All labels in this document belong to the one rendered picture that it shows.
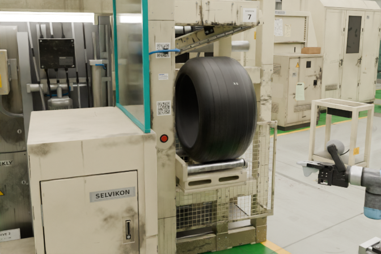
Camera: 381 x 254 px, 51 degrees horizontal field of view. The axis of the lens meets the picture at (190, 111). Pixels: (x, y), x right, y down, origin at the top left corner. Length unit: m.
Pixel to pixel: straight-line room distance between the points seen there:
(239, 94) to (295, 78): 4.84
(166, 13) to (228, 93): 0.49
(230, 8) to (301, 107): 4.75
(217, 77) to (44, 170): 1.01
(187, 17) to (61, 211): 1.36
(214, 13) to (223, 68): 0.45
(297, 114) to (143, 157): 5.75
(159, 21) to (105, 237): 1.06
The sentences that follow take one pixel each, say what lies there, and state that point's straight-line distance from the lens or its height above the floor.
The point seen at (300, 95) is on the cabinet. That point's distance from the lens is 6.95.
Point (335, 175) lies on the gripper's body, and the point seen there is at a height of 1.04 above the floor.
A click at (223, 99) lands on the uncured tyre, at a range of 1.94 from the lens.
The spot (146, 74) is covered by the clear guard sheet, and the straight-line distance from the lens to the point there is 1.29.
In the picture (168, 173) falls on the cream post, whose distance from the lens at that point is 2.13.
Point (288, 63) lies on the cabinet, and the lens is 6.65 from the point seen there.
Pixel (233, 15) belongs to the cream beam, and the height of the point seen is 1.70.
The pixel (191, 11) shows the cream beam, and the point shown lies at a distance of 2.33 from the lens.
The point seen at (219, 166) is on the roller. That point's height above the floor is 0.90.
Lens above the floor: 1.59
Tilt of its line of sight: 11 degrees down
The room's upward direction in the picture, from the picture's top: straight up
